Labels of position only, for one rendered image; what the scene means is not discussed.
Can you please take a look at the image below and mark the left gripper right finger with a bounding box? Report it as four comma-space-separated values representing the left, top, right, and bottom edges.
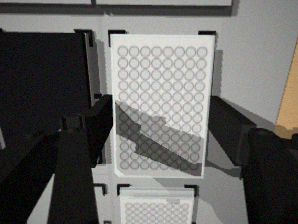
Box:
208, 96, 298, 224

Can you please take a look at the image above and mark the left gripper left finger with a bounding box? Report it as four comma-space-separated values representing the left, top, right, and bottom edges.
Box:
0, 94, 113, 224

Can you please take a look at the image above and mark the grey deck plate with rectangular bays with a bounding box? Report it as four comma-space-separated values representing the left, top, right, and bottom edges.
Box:
0, 0, 298, 224

